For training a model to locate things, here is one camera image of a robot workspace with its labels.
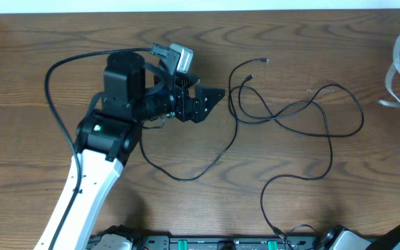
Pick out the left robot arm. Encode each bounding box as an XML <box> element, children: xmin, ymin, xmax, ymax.
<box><xmin>37</xmin><ymin>44</ymin><xmax>225</xmax><ymax>249</ymax></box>

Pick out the thin black cable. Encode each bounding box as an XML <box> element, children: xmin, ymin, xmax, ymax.
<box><xmin>137</xmin><ymin>58</ymin><xmax>326</xmax><ymax>183</ymax></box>

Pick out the white cable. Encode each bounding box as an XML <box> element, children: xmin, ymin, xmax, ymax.
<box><xmin>377</xmin><ymin>21</ymin><xmax>400</xmax><ymax>108</ymax></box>

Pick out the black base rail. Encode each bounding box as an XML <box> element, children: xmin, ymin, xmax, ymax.
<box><xmin>86</xmin><ymin>225</ymin><xmax>318</xmax><ymax>250</ymax></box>

